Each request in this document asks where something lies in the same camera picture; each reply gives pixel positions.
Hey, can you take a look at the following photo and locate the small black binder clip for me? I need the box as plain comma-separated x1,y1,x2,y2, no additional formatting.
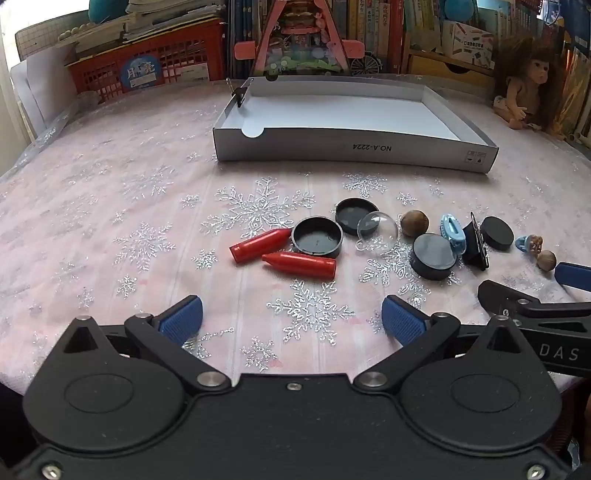
225,78,247,109

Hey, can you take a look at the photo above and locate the white paper sheet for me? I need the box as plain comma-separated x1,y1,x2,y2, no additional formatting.
9,46,77,134

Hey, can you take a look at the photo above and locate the red bullet-shaped cap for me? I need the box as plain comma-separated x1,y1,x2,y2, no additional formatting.
229,227,294,265
262,251,338,280

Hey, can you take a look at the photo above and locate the white cardboard box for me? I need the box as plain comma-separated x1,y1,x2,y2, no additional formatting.
212,74,500,176

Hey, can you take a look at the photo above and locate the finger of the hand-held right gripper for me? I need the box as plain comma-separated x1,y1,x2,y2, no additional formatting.
554,262,591,292
478,279,543,319

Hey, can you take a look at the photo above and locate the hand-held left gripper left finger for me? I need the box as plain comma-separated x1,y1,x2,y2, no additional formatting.
54,295,232,394

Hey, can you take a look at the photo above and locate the grid cutting mat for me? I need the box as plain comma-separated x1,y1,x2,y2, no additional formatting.
14,14,90,61

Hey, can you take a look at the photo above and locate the long-haired doll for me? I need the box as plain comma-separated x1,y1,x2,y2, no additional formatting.
492,37,566,134

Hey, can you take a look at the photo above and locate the plain blue hair clip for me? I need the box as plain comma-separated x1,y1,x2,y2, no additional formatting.
440,213,469,257

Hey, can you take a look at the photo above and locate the blue plush toy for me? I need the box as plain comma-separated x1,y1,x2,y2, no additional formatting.
90,0,132,21

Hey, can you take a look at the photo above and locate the red plastic basket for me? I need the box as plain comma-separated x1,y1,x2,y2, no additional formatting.
65,18,227,97

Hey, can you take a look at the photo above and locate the black round cap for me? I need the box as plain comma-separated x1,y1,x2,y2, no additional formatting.
409,233,458,281

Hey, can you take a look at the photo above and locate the black miniature bicycle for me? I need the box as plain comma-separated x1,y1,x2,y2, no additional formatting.
348,51,384,77

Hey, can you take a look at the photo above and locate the black round lid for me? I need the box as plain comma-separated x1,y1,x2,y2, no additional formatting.
335,198,380,235
292,216,344,258

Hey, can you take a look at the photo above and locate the pink triangular toy house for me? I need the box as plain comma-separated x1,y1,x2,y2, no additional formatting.
235,0,377,79

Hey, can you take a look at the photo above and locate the wooden drawer box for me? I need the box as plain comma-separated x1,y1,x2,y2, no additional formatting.
406,48,495,79

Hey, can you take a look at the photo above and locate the blue plush ball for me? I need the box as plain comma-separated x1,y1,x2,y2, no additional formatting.
445,0,478,21

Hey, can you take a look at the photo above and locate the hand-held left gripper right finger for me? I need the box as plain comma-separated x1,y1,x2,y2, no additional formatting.
353,295,537,394

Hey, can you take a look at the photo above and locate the white printed carton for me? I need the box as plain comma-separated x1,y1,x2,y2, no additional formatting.
441,21,495,58

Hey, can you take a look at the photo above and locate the wide black binder clip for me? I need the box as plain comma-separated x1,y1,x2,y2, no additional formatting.
462,211,490,271

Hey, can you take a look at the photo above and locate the wooden bead strand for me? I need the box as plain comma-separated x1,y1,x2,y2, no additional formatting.
58,21,90,44

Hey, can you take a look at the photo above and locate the stack of books and papers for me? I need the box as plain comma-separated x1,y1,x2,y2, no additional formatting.
58,0,227,47

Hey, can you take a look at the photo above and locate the row of upright shelf books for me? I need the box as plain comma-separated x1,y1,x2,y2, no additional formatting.
332,0,444,70

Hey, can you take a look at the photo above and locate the clear plastic dome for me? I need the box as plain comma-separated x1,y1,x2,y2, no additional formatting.
355,211,400,254

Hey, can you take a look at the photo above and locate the black round puck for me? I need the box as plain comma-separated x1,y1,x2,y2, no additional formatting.
480,217,515,252

